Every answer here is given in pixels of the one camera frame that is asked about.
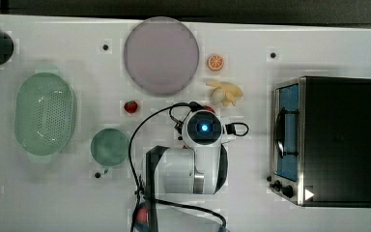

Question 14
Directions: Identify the green perforated colander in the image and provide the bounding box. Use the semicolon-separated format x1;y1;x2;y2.
14;71;76;163

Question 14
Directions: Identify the red plush strawberry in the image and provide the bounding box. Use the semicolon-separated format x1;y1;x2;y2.
124;101;138;114

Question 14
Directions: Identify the red plush ketchup bottle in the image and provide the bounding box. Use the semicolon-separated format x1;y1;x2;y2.
203;105;215;114

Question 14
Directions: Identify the red ball in bowl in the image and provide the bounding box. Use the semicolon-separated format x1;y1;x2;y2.
136;206;148;224

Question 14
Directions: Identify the green mug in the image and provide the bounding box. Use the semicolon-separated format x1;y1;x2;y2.
90;129;128;174

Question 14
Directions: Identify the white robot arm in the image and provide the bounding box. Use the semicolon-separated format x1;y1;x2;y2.
142;110;228;232

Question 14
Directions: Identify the yellow plush banana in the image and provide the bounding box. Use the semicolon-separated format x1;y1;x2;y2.
206;80;243;107

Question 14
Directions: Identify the orange slice toy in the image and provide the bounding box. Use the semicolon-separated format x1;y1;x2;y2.
207;54;224;72

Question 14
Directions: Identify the black toaster oven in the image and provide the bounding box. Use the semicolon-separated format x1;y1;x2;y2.
267;76;371;208

